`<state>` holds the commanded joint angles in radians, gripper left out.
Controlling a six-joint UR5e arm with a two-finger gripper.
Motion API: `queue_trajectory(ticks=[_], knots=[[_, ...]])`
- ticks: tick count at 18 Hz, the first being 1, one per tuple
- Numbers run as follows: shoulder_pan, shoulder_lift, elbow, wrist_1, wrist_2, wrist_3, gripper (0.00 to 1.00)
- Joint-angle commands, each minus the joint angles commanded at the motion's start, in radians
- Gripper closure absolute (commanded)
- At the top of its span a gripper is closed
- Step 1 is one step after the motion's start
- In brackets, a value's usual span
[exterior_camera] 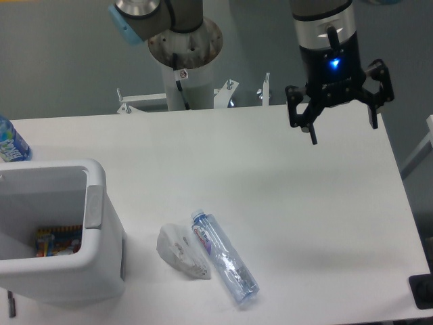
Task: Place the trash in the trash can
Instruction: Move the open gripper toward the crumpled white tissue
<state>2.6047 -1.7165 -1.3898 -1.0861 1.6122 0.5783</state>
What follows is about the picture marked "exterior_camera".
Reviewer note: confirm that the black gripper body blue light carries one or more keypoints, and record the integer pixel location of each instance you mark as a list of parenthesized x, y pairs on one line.
[(333, 73)]

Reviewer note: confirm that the clear plastic water bottle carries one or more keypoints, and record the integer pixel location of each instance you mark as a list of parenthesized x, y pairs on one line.
[(226, 260)]

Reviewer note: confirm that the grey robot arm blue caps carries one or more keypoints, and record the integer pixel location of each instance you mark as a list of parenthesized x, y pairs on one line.
[(318, 24)]

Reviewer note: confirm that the white plastic trash can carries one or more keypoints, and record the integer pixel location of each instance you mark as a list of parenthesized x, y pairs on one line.
[(40, 194)]

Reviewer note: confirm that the colourful snack wrapper in bin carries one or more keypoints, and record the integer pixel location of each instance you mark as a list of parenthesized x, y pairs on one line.
[(58, 241)]

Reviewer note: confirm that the blue labelled water bottle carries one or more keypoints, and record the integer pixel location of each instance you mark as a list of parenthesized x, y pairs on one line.
[(13, 146)]

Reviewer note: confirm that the white metal table frame bracket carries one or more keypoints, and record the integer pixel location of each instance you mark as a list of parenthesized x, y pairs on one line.
[(180, 98)]

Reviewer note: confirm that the white frame leg right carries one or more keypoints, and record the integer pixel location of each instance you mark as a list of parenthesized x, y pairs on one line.
[(419, 153)]

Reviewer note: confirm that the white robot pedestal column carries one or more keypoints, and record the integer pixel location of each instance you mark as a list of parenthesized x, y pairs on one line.
[(187, 57)]

